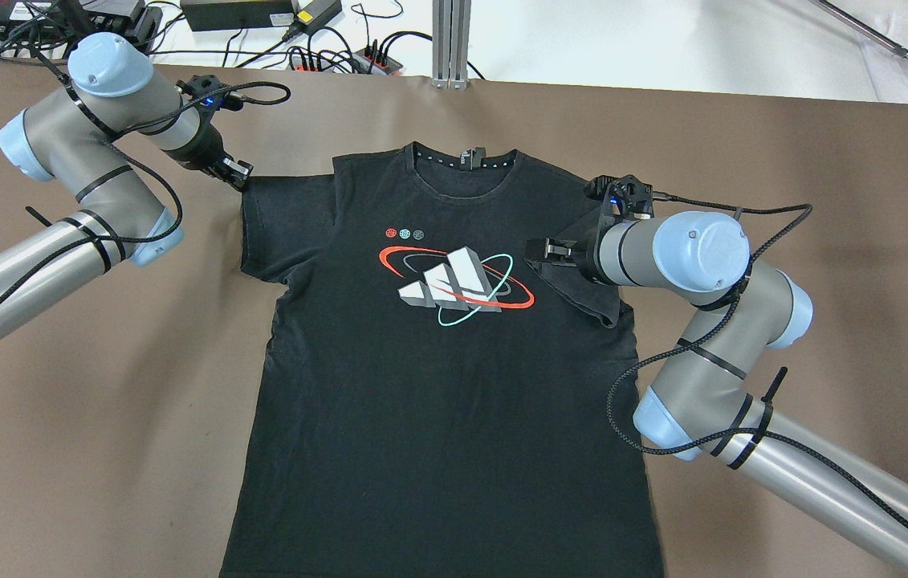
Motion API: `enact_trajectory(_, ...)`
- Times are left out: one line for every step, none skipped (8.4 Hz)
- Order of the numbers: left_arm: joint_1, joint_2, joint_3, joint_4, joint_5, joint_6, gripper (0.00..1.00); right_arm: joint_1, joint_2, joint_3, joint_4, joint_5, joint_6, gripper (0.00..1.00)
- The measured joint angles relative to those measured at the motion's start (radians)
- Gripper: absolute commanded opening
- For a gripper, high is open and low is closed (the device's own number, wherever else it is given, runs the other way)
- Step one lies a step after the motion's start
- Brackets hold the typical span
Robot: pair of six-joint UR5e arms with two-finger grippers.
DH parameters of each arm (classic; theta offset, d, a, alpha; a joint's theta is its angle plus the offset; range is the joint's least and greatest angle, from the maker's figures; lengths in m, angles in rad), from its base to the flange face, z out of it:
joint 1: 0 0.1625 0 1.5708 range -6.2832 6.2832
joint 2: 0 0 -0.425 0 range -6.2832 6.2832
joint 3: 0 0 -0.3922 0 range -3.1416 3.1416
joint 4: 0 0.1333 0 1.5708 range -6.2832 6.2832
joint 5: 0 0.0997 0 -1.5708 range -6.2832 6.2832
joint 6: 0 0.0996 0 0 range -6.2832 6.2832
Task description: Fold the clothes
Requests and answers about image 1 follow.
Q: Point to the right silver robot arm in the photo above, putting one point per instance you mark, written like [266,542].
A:
[697,405]

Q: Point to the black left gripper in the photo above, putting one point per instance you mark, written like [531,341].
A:
[205,149]

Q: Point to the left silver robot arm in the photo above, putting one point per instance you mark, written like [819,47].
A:
[110,213]

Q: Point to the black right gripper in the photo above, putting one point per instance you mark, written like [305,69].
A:
[592,255]

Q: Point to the black power adapter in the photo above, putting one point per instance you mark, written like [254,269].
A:
[233,15]

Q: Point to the black graphic t-shirt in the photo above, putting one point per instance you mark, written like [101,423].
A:
[432,402]

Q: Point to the grey mini computer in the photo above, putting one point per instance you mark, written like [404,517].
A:
[56,27]

